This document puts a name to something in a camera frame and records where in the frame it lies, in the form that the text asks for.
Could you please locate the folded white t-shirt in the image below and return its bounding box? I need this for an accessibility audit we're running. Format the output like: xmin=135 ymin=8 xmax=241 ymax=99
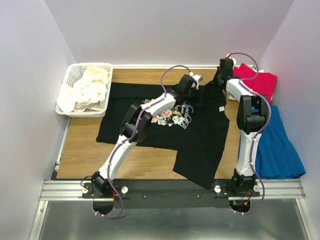
xmin=226 ymin=64 xmax=265 ymax=101

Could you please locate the folded pink t-shirt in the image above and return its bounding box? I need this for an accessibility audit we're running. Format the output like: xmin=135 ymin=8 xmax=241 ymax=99
xmin=233 ymin=63 xmax=277 ymax=103

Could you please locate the white plastic laundry basket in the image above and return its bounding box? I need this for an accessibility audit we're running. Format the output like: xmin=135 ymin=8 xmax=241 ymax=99
xmin=55 ymin=62 xmax=113 ymax=118

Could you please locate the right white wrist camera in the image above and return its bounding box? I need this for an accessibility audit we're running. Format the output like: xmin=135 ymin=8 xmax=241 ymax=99
xmin=225 ymin=53 xmax=237 ymax=66

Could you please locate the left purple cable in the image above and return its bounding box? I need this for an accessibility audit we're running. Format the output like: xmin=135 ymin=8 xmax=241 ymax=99
xmin=93 ymin=64 xmax=195 ymax=219

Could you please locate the black floral print t-shirt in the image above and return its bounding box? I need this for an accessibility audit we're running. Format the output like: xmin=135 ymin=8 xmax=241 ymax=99
xmin=96 ymin=83 xmax=230 ymax=190

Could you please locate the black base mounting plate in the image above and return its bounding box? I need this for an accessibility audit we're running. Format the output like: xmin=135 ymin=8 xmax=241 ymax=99
xmin=82 ymin=179 xmax=260 ymax=209

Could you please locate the cream white t-shirt in basket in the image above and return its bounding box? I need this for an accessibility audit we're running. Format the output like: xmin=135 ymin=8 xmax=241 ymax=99
xmin=56 ymin=64 xmax=112 ymax=113

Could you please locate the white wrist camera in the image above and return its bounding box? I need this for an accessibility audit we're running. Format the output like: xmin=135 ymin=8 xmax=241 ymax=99
xmin=191 ymin=74 xmax=203 ymax=90
xmin=225 ymin=53 xmax=237 ymax=66

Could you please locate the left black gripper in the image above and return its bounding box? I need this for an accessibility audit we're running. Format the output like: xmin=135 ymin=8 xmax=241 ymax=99
xmin=182 ymin=86 xmax=205 ymax=108

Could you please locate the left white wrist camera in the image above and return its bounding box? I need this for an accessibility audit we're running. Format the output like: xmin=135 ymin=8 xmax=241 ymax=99
xmin=191 ymin=74 xmax=203 ymax=90

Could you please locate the blue t-shirt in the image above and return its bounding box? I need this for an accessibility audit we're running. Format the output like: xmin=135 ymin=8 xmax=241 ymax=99
xmin=254 ymin=105 xmax=306 ymax=180

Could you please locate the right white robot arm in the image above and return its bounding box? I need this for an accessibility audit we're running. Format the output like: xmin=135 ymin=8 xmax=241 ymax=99
xmin=214 ymin=56 xmax=271 ymax=198

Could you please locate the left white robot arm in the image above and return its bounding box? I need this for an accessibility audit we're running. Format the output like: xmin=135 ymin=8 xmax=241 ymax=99
xmin=91 ymin=72 xmax=203 ymax=198

